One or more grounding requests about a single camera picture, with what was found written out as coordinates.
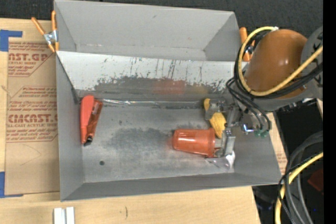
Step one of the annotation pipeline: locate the clear plastic wrapper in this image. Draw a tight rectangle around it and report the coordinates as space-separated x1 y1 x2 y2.
205 151 236 172

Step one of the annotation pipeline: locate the yellow toy corn cob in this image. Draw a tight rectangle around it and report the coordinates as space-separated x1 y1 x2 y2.
203 98 228 139

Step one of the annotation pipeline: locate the orange plastic cup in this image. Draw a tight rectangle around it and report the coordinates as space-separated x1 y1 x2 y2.
172 127 217 158

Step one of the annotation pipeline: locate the grey metal bin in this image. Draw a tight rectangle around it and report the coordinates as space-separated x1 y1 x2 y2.
53 0 283 202

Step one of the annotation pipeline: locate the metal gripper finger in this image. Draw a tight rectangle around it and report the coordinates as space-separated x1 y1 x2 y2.
220 129 236 158
204 102 229 121

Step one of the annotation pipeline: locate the brown cardboard board, red print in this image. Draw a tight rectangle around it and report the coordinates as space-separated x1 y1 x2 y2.
0 17 61 196

